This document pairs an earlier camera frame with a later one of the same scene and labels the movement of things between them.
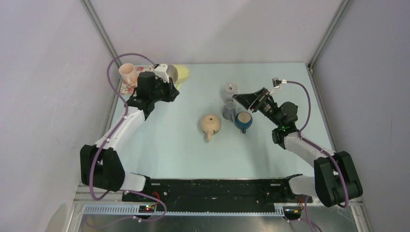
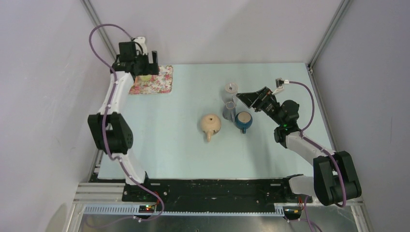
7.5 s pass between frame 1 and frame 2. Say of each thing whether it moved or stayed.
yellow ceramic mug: moved
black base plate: stayed
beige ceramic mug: stayed
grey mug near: stayed
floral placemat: moved
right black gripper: stayed
